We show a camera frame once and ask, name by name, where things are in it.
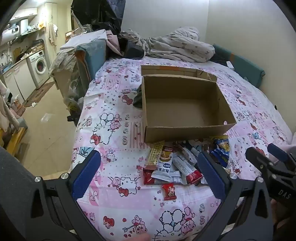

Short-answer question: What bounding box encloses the dark grey sock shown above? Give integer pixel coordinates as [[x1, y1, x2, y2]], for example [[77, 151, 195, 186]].
[[132, 84, 145, 110]]

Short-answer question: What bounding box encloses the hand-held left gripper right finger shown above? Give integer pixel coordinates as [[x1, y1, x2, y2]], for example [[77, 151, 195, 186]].
[[196, 152, 274, 241]]

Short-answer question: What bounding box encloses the cardboard box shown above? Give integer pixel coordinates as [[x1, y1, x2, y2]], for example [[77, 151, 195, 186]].
[[141, 65, 237, 144]]

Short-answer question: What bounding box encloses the grey patterned quilt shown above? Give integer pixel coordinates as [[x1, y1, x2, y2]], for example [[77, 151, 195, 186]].
[[125, 27, 216, 63]]

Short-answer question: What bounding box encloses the person's right hand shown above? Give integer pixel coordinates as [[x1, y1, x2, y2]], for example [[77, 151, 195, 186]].
[[270, 199, 296, 233]]

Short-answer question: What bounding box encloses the hanging beige towel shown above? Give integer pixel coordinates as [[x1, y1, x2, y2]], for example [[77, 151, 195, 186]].
[[47, 23, 59, 46]]

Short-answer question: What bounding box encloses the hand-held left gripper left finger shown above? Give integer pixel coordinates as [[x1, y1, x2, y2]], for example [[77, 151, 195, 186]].
[[22, 149, 104, 241]]

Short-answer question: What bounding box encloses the pink cartoon printed bedsheet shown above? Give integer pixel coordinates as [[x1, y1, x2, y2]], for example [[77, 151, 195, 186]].
[[69, 57, 295, 241]]

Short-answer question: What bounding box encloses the dark grey cloth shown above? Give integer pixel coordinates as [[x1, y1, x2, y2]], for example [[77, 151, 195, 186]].
[[0, 146, 37, 241]]

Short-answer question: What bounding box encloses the small red candy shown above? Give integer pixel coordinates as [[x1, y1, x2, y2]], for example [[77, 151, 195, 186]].
[[161, 183, 177, 201]]

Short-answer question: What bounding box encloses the white flat board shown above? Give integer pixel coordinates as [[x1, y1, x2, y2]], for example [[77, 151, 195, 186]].
[[60, 29, 102, 50]]

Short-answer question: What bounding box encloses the brown floor mat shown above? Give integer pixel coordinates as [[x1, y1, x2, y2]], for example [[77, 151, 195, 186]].
[[24, 81, 55, 107]]

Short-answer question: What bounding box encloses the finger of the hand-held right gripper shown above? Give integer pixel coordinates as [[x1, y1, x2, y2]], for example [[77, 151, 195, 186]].
[[245, 146, 277, 176], [268, 143, 296, 168]]

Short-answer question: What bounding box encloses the white snack packet brown picture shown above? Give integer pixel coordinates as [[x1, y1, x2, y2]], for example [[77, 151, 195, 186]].
[[151, 146, 184, 185]]

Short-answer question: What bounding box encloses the beige crumpled cloth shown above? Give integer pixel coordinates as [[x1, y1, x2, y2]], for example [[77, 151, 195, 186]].
[[49, 49, 77, 75]]

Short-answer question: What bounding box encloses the yellow stool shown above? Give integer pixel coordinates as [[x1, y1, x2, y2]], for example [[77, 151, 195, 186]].
[[0, 126, 26, 158]]

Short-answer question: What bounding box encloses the white kitchen cabinet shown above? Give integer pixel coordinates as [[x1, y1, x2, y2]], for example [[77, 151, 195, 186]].
[[3, 60, 37, 102]]

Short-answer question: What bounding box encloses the black clothing pile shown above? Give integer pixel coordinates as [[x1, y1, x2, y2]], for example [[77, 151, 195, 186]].
[[118, 37, 149, 59]]

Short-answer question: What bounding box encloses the white water heater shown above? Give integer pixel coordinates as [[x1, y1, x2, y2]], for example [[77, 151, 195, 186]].
[[0, 19, 29, 40]]

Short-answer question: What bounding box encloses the yellow checkered snack bar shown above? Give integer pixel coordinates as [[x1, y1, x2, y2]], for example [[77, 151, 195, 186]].
[[143, 141, 165, 185]]

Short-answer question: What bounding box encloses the teal padded headboard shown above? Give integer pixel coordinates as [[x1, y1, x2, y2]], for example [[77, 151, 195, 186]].
[[212, 44, 265, 88]]

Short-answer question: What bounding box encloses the white washing machine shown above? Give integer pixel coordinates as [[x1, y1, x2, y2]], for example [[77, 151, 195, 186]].
[[26, 50, 51, 90]]

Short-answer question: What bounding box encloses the pink cloth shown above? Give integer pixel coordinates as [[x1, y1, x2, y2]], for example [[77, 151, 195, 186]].
[[105, 30, 123, 56]]

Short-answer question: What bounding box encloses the blue snack packet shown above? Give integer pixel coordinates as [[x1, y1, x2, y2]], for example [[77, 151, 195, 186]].
[[209, 136, 231, 168]]

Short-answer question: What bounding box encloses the black plastic bag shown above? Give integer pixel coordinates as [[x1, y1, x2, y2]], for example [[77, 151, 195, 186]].
[[70, 0, 123, 36]]

